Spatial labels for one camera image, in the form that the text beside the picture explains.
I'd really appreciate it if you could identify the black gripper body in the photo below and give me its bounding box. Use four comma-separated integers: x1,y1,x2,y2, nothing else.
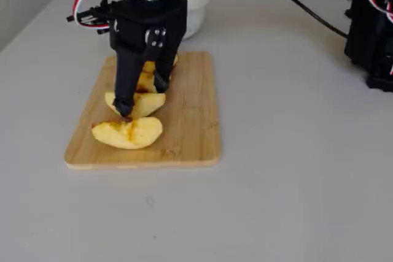
109,0,189,52

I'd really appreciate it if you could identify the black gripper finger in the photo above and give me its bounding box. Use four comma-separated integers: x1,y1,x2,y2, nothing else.
112,27,169,119
152,47,179,93

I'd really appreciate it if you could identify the apple slice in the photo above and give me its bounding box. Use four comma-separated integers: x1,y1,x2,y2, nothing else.
142,54,180,73
91,117,163,150
104,91,166,119
135,71,172,94

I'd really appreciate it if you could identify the wooden cutting board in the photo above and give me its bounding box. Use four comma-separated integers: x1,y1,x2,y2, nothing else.
63,51,221,171

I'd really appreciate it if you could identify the white bowl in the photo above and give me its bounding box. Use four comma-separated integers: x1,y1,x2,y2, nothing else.
168,0,210,40

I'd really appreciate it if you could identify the black USB cable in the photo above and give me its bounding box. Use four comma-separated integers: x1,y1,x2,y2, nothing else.
101,0,349,36

